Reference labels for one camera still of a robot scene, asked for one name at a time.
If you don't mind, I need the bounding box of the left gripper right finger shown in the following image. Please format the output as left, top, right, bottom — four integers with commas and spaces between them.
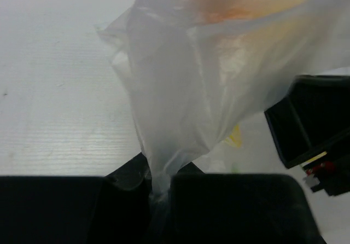
164, 164, 324, 243

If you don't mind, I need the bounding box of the orange fake fruit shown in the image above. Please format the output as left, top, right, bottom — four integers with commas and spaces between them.
188, 0, 274, 26

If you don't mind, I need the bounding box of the yellow fake fruit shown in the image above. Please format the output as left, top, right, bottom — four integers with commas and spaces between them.
248, 0, 349, 71

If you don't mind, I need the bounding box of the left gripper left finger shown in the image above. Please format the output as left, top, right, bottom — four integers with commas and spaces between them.
1, 154, 150, 243

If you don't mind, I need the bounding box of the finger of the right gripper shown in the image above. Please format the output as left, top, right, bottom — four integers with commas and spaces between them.
265, 75, 349, 169

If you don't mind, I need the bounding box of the clear printed plastic bag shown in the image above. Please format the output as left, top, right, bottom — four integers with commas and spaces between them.
97, 0, 333, 195

